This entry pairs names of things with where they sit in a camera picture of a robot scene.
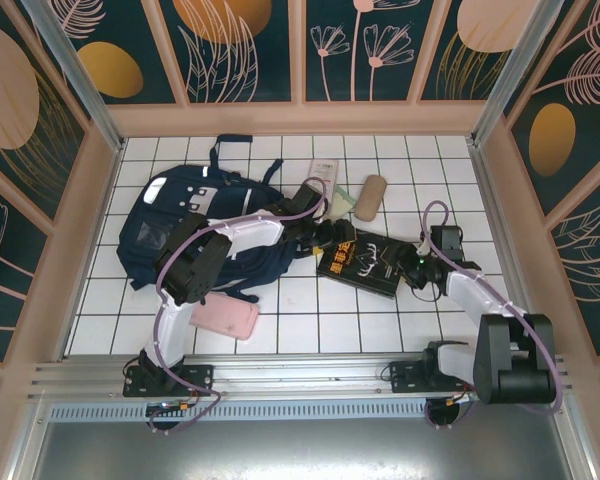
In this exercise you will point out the white red stationery pack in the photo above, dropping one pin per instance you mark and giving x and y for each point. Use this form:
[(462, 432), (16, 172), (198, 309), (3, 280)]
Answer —
[(324, 170)]

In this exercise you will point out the pale green notebook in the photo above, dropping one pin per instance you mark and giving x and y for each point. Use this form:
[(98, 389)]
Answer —
[(344, 205)]

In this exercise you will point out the tan glasses case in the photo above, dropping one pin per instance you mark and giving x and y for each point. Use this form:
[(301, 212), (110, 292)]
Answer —
[(371, 197)]

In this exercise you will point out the black book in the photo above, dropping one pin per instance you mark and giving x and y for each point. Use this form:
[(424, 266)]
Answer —
[(360, 270)]

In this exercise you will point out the pink pencil case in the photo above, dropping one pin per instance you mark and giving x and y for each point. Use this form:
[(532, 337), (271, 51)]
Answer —
[(225, 317)]

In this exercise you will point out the navy blue backpack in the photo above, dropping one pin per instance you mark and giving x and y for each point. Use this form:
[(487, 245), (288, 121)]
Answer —
[(150, 210)]

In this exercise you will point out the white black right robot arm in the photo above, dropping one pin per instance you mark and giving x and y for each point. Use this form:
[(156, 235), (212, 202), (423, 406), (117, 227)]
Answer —
[(480, 295)]

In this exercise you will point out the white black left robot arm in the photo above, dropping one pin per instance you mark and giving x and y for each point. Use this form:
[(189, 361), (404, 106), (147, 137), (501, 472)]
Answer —
[(250, 235)]

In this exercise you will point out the small circuit board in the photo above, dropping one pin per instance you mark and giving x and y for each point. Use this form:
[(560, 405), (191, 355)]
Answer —
[(172, 407)]

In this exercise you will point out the aluminium side rail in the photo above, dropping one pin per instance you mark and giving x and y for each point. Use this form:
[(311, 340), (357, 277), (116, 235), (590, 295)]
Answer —
[(490, 200)]

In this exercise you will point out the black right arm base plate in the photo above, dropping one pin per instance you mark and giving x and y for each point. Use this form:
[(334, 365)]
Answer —
[(405, 377)]

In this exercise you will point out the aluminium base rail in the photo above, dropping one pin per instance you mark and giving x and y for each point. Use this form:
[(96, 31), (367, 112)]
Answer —
[(300, 372)]

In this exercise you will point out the aluminium frame post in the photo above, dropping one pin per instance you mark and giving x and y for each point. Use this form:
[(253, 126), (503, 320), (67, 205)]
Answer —
[(510, 75), (80, 85)]

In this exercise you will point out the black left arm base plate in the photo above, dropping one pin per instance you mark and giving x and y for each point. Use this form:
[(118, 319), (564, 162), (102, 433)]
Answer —
[(195, 380)]

